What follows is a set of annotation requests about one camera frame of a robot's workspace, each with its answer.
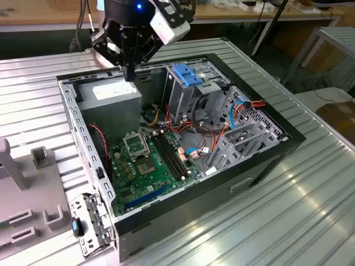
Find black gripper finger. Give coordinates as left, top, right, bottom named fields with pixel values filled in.
left=90, top=27, right=130, bottom=82
left=129, top=32, right=163, bottom=83

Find metal disk bay cage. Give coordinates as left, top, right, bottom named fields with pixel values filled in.
left=206, top=85, right=289, bottom=171

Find blue plastic bay latch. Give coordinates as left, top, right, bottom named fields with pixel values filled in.
left=171, top=64, right=205, bottom=87

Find metal optical bay cage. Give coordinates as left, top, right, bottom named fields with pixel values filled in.
left=162, top=59, right=231, bottom=122

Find grey power supply unit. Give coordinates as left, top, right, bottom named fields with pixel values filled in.
left=75, top=76, right=144, bottom=142

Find metal socket cover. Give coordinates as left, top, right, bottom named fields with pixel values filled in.
left=123, top=132, right=151, bottom=160

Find black RAM slot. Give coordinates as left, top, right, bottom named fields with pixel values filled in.
left=159, top=132, right=192, bottom=176
left=151, top=135, right=185, bottom=180

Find CPU socket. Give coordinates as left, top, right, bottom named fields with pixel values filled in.
left=135, top=157, right=156, bottom=176

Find green motherboard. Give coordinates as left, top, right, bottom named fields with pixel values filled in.
left=107, top=130, right=202, bottom=217

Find black slanted pole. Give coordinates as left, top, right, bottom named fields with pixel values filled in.
left=273, top=0, right=289, bottom=22

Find blue expansion slot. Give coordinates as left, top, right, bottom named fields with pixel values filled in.
left=124, top=184, right=169, bottom=210

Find grey parts rack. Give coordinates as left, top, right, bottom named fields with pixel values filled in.
left=0, top=137, right=73, bottom=255

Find black open PC case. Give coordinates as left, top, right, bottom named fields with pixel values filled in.
left=56, top=53, right=307, bottom=263

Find white low table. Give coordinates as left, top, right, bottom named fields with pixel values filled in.
left=293, top=87, right=355, bottom=111

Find brown cardboard box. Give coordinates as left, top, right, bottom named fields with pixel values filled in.
left=316, top=101, right=355, bottom=142

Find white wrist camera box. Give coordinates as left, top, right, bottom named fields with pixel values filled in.
left=149, top=10, right=191, bottom=45

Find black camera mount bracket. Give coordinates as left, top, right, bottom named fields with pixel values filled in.
left=163, top=0, right=196, bottom=28

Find yellow black wire bundle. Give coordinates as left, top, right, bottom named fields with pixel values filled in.
left=140, top=104, right=161, bottom=127

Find orange red wire bundle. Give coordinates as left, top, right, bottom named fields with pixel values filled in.
left=165, top=104, right=231, bottom=156

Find grey black cable bundle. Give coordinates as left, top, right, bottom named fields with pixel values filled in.
left=191, top=94, right=222, bottom=134

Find red black fan wire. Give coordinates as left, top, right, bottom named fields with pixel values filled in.
left=88, top=124, right=109, bottom=167

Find long blue data wire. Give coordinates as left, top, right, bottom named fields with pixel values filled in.
left=229, top=94, right=247, bottom=130

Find silver rear slot bracket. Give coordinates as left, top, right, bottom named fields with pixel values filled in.
left=68, top=192, right=117, bottom=260

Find grey metal frame table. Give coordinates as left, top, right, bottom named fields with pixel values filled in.
left=281, top=26, right=355, bottom=86

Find blue black bracket latch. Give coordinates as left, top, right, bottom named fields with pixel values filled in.
left=71, top=217, right=85, bottom=238

